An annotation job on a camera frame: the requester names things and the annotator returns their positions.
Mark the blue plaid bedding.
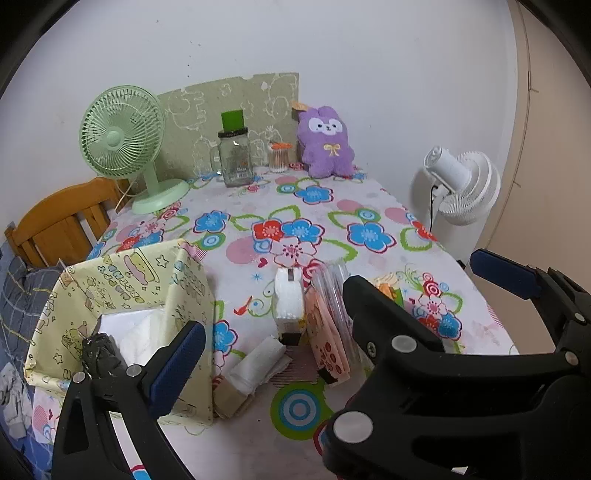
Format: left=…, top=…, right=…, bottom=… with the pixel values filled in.
left=0, top=244, right=70, bottom=439

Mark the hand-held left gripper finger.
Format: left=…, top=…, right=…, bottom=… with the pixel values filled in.
left=52, top=320, right=207, bottom=480

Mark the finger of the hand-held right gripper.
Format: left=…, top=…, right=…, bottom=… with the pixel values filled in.
left=470, top=248, right=591, bottom=352
left=322, top=274, right=591, bottom=480

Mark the clear plastic packet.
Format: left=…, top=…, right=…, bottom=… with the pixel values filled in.
left=311, top=260, right=359, bottom=370

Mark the purple plush bunny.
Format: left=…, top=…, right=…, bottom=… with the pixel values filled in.
left=295, top=105, right=357, bottom=179

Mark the dark crumpled cloth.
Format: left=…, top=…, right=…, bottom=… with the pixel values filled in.
left=82, top=333, right=127, bottom=381

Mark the cotton swab jar orange lid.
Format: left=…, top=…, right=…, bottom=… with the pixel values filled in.
left=268, top=142, right=294, bottom=174

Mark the pink patterned tissue packet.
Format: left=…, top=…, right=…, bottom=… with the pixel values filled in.
left=305, top=288, right=352, bottom=387

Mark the beige cloth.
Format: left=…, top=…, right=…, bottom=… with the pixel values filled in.
left=213, top=374, right=259, bottom=420

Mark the floral tablecloth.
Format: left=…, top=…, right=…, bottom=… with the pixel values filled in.
left=28, top=164, right=522, bottom=480

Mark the white tissue pack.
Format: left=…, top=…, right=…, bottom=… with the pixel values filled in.
left=274, top=267, right=308, bottom=348

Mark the white cloth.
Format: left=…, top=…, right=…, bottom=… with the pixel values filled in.
left=230, top=336, right=294, bottom=398

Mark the yellow patterned storage box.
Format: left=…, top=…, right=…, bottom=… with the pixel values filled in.
left=24, top=237, right=218, bottom=428

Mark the white floor fan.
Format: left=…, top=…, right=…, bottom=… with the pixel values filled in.
left=422, top=145, right=502, bottom=228

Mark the green desk fan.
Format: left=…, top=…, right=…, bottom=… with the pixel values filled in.
left=78, top=85, right=191, bottom=215

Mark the glass jar mug green top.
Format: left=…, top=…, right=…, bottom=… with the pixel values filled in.
left=210, top=110, right=254, bottom=188

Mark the cream fan cable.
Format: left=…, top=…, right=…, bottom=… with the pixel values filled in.
left=115, top=178, right=138, bottom=214

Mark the wooden chair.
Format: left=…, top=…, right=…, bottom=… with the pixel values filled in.
left=4, top=178, right=132, bottom=269

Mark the green patterned cardboard sheet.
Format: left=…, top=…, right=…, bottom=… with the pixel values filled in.
left=156, top=71, right=301, bottom=182

